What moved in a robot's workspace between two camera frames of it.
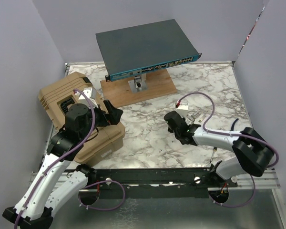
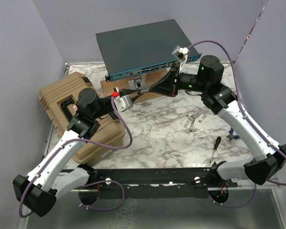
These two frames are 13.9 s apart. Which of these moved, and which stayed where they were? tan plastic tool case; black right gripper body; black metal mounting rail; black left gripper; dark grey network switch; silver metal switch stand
Moved: black left gripper; black right gripper body
Stayed: tan plastic tool case; black metal mounting rail; dark grey network switch; silver metal switch stand
